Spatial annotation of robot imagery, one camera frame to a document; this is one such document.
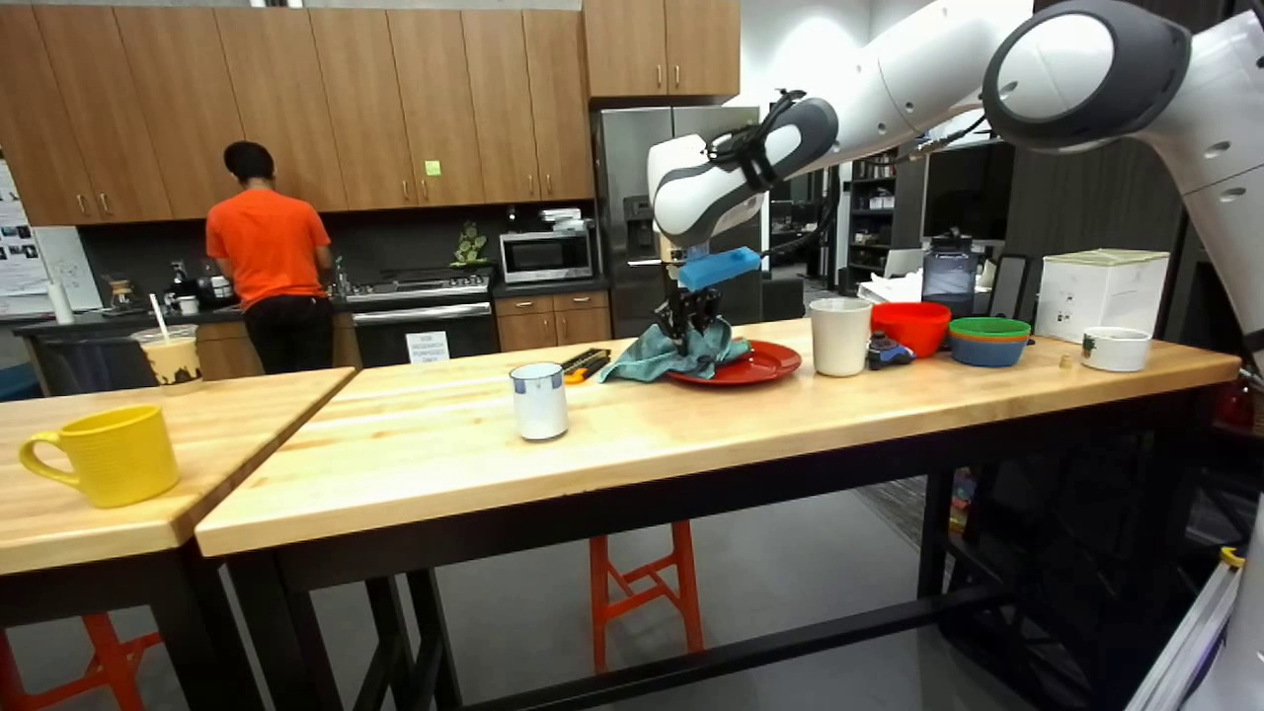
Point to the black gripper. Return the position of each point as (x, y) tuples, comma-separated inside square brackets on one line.
[(693, 301)]

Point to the blue microfibre towel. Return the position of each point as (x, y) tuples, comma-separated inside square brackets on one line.
[(673, 358)]

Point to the orange red plate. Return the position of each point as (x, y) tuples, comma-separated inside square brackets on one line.
[(760, 364)]

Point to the yellow black hand tool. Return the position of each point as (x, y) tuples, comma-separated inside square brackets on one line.
[(586, 364)]

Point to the tall white cup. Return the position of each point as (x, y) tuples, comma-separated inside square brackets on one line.
[(839, 337)]

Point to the steel microwave oven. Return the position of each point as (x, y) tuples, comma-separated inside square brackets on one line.
[(544, 254)]

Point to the small white can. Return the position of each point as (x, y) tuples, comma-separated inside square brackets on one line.
[(540, 401)]

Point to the dark steel refrigerator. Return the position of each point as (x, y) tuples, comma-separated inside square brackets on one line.
[(621, 161)]

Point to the small dark blue object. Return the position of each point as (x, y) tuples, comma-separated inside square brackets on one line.
[(889, 352)]

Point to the dark background shelf unit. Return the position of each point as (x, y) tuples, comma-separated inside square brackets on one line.
[(872, 211)]

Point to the red bowl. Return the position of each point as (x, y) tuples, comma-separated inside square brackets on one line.
[(912, 326)]

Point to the green potted plant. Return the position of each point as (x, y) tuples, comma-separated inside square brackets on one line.
[(472, 248)]

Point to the small white card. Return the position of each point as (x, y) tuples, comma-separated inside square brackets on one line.
[(427, 345)]

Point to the orange metal stool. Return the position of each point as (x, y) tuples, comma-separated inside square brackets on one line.
[(91, 665), (647, 585)]

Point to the black steel oven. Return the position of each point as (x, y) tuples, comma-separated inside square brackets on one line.
[(419, 320)]

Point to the brown cabinets above refrigerator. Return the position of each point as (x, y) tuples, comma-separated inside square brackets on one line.
[(656, 46)]

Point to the blue bowl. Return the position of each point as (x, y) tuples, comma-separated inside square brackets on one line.
[(989, 352)]

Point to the green bowl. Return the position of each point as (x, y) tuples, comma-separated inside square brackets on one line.
[(989, 331)]

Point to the white cardboard box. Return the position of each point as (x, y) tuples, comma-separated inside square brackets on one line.
[(1101, 299)]

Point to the white bowl with coffee beans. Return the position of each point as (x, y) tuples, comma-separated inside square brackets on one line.
[(1114, 351)]

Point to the person in orange shirt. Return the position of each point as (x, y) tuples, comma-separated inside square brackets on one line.
[(268, 252)]

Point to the black shelving unit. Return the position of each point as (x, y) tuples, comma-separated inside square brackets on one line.
[(1187, 307)]

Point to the beige cup with straw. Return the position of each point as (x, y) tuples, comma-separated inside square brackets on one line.
[(173, 358)]

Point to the yellow mug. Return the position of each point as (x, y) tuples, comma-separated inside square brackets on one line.
[(112, 456)]

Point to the black chair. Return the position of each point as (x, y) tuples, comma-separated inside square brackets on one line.
[(81, 362)]

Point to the long wooden table black frame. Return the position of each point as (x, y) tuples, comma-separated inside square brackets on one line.
[(656, 497)]

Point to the green wall sticker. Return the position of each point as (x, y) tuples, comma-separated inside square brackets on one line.
[(431, 166)]

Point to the brown wall cabinets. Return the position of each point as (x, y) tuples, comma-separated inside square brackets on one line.
[(331, 93)]

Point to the short wooden table black frame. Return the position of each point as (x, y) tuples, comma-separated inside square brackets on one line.
[(81, 585)]

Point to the white wall poster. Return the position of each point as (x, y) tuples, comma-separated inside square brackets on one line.
[(23, 252)]

